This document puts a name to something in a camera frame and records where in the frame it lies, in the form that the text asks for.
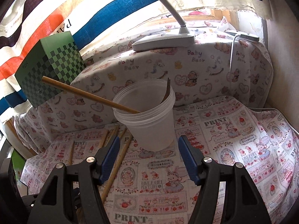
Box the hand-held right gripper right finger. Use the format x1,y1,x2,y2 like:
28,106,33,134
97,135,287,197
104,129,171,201
178,135,272,224

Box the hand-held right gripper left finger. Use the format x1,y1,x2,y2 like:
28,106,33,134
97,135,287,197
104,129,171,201
27,135,121,224

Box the translucent plastic cup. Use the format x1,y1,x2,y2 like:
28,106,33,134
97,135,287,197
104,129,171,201
112,79,176,152

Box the thick wooden chopstick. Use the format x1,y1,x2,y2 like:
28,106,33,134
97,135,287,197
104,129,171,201
159,78,171,104

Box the strawberry printed tablecloth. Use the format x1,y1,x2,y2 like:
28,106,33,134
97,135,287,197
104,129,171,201
20,96,299,224

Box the bear printed cloth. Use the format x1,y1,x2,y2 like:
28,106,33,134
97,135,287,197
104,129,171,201
14,12,274,154

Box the green cardboard box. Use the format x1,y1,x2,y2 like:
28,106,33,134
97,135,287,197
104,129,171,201
10,149,27,188

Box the green checkered box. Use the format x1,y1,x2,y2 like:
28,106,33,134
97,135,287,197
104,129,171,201
14,31,86,109

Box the white desk lamp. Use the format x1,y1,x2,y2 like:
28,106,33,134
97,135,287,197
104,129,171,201
131,0,196,52

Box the white power strip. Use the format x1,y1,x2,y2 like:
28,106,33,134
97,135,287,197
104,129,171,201
225,30,260,42

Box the wooden window sill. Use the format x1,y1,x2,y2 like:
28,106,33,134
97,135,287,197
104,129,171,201
187,9,237,22

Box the wooden frame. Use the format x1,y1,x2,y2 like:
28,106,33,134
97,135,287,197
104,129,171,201
5,119,31,150

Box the white cable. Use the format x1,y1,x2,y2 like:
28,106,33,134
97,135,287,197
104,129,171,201
229,35,241,74

